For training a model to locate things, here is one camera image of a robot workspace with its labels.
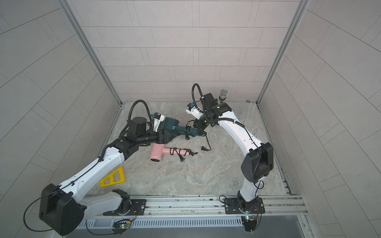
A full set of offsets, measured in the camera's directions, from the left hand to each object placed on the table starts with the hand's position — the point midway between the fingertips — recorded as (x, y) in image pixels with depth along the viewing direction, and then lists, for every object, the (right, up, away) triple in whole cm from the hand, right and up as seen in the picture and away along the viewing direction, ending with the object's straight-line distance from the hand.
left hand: (175, 133), depth 74 cm
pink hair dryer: (-12, -11, +11) cm, 19 cm away
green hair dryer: (+6, +1, -10) cm, 12 cm away
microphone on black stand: (+26, +21, +9) cm, 35 cm away
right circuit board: (+36, -41, -6) cm, 54 cm away
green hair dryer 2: (-1, +5, -3) cm, 6 cm away
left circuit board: (-22, -39, -8) cm, 46 cm away
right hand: (+10, +4, +7) cm, 13 cm away
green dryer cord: (+9, +3, -12) cm, 15 cm away
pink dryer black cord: (+2, -13, +13) cm, 19 cm away
